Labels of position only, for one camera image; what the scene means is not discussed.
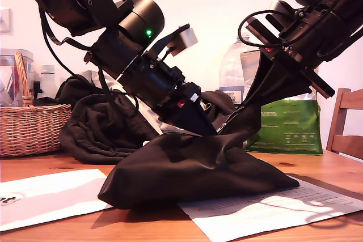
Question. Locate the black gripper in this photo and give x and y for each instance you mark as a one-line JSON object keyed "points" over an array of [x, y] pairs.
{"points": [[156, 83], [309, 38]]}

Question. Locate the black zip bag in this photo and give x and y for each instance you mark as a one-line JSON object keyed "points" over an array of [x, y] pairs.
{"points": [[184, 168]]}

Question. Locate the large clear water bottle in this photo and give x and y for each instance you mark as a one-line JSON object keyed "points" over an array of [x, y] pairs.
{"points": [[232, 66]]}

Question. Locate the green and silver pouch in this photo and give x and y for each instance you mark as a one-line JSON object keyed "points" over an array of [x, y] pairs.
{"points": [[283, 128]]}

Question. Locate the wooden chair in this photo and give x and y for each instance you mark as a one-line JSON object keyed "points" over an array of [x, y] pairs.
{"points": [[337, 117]]}

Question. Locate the black hoodie with grey lining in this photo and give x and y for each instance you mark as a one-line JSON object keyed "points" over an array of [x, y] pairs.
{"points": [[90, 131]]}

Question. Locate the white printed paper sheet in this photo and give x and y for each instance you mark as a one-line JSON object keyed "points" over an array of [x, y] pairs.
{"points": [[241, 222]]}

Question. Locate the white bottle with cap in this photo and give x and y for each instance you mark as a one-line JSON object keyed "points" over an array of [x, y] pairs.
{"points": [[48, 83]]}

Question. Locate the small black object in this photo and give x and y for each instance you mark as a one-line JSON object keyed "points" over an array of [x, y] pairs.
{"points": [[37, 89]]}

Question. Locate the white paper with black sticker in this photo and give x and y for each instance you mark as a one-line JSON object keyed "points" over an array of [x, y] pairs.
{"points": [[42, 202]]}

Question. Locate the clear jar with grey lid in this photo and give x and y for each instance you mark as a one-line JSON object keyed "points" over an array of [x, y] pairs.
{"points": [[8, 66]]}

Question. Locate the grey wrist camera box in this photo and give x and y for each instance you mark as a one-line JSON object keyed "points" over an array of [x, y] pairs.
{"points": [[279, 8], [185, 39]]}

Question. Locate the white wall plate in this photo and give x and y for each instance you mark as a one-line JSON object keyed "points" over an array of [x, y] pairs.
{"points": [[5, 23]]}

